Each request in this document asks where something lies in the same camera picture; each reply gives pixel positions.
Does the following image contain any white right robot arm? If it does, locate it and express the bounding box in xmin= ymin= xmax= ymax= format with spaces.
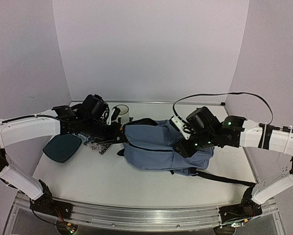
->
xmin=171 ymin=107 xmax=293 ymax=225

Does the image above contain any blue grey backpack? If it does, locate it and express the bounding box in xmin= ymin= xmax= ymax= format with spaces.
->
xmin=117 ymin=118 xmax=255 ymax=187

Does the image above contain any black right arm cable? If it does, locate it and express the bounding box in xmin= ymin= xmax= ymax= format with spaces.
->
xmin=172 ymin=92 xmax=274 ymax=123

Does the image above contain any patterned patchwork placemat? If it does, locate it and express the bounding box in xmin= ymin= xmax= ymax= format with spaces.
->
xmin=73 ymin=133 xmax=111 ymax=155

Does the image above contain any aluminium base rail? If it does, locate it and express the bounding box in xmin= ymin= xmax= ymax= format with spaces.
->
xmin=4 ymin=192 xmax=285 ymax=235

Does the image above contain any white ribbed mug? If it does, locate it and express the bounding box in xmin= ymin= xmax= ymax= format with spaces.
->
xmin=115 ymin=104 xmax=130 ymax=124

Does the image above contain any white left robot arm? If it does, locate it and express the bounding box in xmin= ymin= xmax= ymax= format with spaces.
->
xmin=0 ymin=94 xmax=122 ymax=218

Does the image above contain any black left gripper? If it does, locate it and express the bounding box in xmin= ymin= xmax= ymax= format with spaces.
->
xmin=83 ymin=117 xmax=128 ymax=145

